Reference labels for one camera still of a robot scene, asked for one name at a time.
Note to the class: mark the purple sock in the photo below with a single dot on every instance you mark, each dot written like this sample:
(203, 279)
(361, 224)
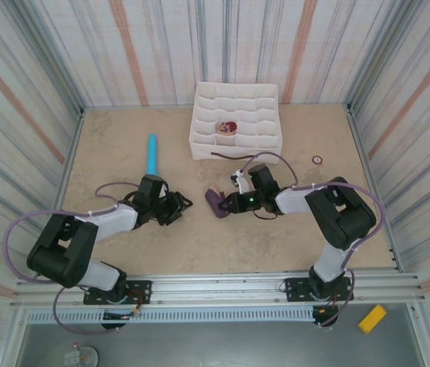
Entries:
(214, 204)

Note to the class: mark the white fabric organizer box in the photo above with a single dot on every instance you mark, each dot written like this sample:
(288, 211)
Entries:
(203, 153)

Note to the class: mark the beige maroon sock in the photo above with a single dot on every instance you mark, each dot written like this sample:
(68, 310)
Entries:
(227, 128)

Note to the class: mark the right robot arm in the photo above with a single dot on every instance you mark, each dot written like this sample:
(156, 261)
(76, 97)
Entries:
(295, 200)

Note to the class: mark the red white poker chip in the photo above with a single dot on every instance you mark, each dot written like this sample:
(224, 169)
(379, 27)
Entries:
(317, 159)

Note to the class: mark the aluminium mounting beam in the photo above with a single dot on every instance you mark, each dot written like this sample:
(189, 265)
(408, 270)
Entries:
(218, 286)

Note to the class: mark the round metal disc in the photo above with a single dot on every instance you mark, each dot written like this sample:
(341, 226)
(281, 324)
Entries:
(88, 357)

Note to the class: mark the yellow block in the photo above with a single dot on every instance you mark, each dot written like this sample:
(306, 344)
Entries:
(372, 319)

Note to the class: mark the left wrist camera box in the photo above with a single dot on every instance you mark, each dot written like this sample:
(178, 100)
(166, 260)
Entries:
(151, 187)

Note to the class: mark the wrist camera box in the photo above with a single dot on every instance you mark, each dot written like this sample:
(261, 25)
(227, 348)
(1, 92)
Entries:
(260, 177)
(151, 187)

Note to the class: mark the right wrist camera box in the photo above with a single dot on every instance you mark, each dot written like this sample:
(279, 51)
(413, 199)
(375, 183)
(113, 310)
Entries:
(260, 177)

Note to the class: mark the aluminium table edge rail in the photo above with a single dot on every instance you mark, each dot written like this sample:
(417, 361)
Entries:
(73, 145)
(390, 244)

